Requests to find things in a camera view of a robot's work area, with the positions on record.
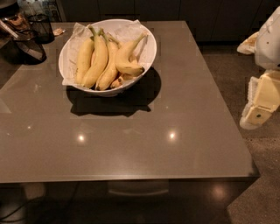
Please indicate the white paper liner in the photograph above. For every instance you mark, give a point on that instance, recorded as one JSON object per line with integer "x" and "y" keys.
{"x": 106, "y": 56}

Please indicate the dark appliance with jar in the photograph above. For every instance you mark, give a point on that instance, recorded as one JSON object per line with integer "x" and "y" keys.
{"x": 13, "y": 21}

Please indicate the leftmost yellow banana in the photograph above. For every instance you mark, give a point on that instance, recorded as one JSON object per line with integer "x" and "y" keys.
{"x": 84, "y": 59}

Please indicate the black mesh cup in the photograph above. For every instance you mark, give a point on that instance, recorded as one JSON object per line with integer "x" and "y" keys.
{"x": 41, "y": 26}

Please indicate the curved yellow banana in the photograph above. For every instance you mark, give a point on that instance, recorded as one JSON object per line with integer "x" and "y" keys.
{"x": 122, "y": 58}

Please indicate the long yellow banana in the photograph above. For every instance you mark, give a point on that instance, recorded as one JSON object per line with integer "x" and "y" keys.
{"x": 100, "y": 59}

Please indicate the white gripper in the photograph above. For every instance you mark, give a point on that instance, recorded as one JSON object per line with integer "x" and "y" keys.
{"x": 268, "y": 46}

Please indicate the white bowl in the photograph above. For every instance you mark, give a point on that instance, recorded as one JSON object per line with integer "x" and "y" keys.
{"x": 122, "y": 29}

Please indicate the small wrapped snack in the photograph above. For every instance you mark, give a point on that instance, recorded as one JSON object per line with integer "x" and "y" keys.
{"x": 58, "y": 31}

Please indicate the small bottom banana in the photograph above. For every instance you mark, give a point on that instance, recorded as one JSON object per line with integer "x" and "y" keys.
{"x": 122, "y": 77}

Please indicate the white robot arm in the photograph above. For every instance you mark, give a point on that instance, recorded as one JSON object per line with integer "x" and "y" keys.
{"x": 267, "y": 54}

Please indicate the black mesh tray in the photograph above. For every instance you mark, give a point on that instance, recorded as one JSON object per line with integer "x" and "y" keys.
{"x": 32, "y": 52}

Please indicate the middle yellow banana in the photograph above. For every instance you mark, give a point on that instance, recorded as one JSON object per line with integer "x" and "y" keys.
{"x": 110, "y": 72}

